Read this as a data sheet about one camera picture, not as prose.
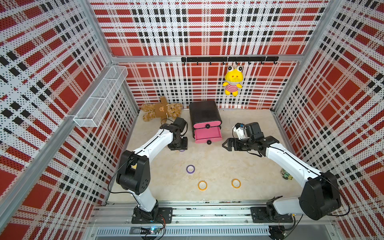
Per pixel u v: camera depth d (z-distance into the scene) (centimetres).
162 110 111
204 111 99
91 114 69
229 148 75
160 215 73
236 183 84
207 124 93
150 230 69
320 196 41
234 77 91
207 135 95
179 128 72
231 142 75
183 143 80
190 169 89
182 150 87
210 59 88
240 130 77
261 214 73
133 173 46
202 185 84
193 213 75
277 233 70
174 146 76
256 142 63
